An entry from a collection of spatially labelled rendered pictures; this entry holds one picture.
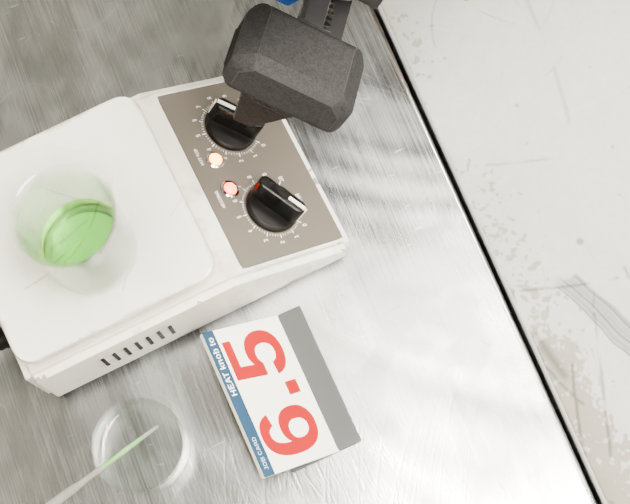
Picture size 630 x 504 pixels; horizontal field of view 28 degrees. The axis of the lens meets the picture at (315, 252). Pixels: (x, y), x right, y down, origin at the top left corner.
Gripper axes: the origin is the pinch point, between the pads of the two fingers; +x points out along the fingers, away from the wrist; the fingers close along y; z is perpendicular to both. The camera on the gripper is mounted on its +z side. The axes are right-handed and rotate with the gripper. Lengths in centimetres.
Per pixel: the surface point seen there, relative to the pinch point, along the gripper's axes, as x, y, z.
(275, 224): 9.4, 5.7, -4.8
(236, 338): 14.1, 11.0, -5.6
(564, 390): 8.6, 8.8, -24.4
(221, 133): 9.4, 1.3, -0.2
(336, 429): 14.7, 13.7, -13.1
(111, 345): 14.0, 14.5, 1.2
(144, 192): 9.4, 7.3, 2.9
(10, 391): 23.3, 15.2, 4.7
